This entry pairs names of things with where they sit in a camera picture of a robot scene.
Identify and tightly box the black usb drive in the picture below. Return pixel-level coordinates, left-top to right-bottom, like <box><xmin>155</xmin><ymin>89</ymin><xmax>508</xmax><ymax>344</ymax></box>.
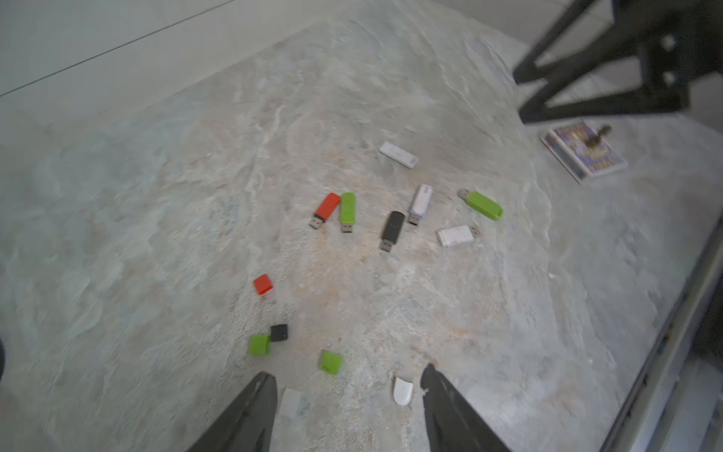
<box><xmin>380</xmin><ymin>211</ymin><xmax>406</xmax><ymax>252</ymax></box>

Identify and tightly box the red usb cap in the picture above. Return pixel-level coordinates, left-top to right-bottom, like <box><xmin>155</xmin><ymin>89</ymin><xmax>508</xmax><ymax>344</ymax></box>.
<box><xmin>253</xmin><ymin>274</ymin><xmax>274</xmax><ymax>296</ymax></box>

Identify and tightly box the white usb drive short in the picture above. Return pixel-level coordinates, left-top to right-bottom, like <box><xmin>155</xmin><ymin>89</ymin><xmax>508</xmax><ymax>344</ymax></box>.
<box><xmin>437</xmin><ymin>225</ymin><xmax>480</xmax><ymax>247</ymax></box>

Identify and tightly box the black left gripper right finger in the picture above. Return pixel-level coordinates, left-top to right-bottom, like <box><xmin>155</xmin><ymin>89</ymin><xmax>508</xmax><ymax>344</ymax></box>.
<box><xmin>420</xmin><ymin>363</ymin><xmax>511</xmax><ymax>452</ymax></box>

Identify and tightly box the red usb drive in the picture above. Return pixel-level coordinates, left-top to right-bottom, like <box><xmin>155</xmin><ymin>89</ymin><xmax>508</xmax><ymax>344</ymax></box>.
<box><xmin>310</xmin><ymin>192</ymin><xmax>341</xmax><ymax>229</ymax></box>

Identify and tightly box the colourful small card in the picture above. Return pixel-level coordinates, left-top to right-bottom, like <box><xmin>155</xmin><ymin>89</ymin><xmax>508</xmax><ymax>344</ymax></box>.
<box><xmin>540</xmin><ymin>122</ymin><xmax>627</xmax><ymax>184</ymax></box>

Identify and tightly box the white usb drive capped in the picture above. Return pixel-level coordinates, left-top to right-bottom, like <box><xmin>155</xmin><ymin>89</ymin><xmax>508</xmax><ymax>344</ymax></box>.
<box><xmin>378</xmin><ymin>141</ymin><xmax>419</xmax><ymax>169</ymax></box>

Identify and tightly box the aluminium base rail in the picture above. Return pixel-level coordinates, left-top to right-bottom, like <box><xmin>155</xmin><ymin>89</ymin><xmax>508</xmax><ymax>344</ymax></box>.
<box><xmin>601</xmin><ymin>223</ymin><xmax>722</xmax><ymax>451</ymax></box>

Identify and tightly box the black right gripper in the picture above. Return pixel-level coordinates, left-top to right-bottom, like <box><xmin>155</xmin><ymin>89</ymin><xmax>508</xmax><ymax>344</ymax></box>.
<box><xmin>512</xmin><ymin>0</ymin><xmax>722</xmax><ymax>124</ymax></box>

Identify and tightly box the green usb drive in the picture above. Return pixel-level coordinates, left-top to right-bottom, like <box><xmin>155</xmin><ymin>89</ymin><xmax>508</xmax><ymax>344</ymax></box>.
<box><xmin>458</xmin><ymin>188</ymin><xmax>504</xmax><ymax>220</ymax></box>
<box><xmin>340</xmin><ymin>192</ymin><xmax>356</xmax><ymax>234</ymax></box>

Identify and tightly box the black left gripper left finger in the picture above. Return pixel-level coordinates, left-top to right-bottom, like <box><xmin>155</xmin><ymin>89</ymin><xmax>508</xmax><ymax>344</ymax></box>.
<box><xmin>188</xmin><ymin>372</ymin><xmax>278</xmax><ymax>452</ymax></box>

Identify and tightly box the white square usb cap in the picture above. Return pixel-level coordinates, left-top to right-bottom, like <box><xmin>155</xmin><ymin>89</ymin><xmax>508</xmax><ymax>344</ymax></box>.
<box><xmin>279</xmin><ymin>387</ymin><xmax>305</xmax><ymax>419</ymax></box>

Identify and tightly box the black usb cap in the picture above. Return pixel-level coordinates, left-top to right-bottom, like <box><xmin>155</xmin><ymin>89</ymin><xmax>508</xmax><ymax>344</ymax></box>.
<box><xmin>270</xmin><ymin>324</ymin><xmax>289</xmax><ymax>343</ymax></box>

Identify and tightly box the white rounded usb cap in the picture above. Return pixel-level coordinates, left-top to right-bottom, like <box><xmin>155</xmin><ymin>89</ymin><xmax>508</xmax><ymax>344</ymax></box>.
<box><xmin>393</xmin><ymin>376</ymin><xmax>414</xmax><ymax>407</ymax></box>

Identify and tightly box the green usb cap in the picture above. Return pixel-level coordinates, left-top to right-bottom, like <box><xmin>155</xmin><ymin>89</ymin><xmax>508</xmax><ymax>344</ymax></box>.
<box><xmin>249</xmin><ymin>334</ymin><xmax>271</xmax><ymax>356</ymax></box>
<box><xmin>319</xmin><ymin>350</ymin><xmax>344</xmax><ymax>376</ymax></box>

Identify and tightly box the green usb drive far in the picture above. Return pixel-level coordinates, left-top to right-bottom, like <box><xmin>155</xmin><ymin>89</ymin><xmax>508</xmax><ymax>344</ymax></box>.
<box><xmin>458</xmin><ymin>188</ymin><xmax>504</xmax><ymax>220</ymax></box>

